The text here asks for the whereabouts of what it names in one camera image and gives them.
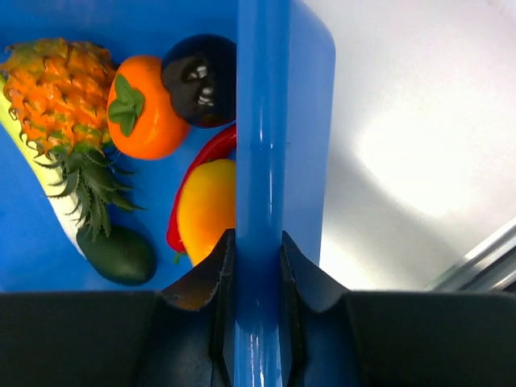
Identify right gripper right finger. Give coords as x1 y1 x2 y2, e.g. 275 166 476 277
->
280 234 515 386

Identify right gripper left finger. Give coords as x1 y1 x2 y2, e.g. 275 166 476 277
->
1 230 235 386

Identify yellow mango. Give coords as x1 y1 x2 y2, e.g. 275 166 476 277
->
177 159 236 266

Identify red chili pepper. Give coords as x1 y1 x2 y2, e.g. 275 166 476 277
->
166 123 237 264

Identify blue plastic tray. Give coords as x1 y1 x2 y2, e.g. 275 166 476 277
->
1 1 335 386

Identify green cucumber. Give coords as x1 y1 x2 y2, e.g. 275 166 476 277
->
76 225 157 286

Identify green celery stalk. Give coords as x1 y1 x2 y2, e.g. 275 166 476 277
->
1 76 85 257

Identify orange persimmon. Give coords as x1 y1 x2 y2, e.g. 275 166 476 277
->
107 55 189 160

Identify dark purple fruit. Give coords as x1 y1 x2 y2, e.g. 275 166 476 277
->
161 34 237 128

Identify orange toy pineapple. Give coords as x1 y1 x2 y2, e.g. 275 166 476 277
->
1 38 137 241

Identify aluminium mounting rail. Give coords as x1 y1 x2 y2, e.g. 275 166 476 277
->
423 218 515 292

